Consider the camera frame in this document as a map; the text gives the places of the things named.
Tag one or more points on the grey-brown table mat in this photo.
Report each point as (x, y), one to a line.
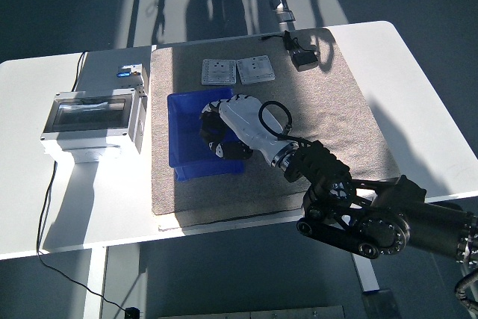
(224, 195)

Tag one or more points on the silver metal bracket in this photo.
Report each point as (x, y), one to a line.
(284, 15)

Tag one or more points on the black floor plug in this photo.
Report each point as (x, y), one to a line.
(131, 312)

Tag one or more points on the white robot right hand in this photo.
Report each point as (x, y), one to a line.
(242, 121)

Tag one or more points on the grey table foot plate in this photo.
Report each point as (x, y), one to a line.
(381, 306)

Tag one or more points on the white electrical distribution box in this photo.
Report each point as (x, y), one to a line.
(89, 136)

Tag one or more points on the black power adapter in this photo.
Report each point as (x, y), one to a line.
(304, 62)

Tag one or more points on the blue plastic box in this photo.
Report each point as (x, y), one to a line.
(185, 136)

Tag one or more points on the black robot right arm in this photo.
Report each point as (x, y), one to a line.
(373, 229)

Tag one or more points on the white wall socket panel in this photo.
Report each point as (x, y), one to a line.
(219, 72)
(256, 70)

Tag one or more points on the white table leg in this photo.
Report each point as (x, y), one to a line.
(95, 281)
(367, 274)

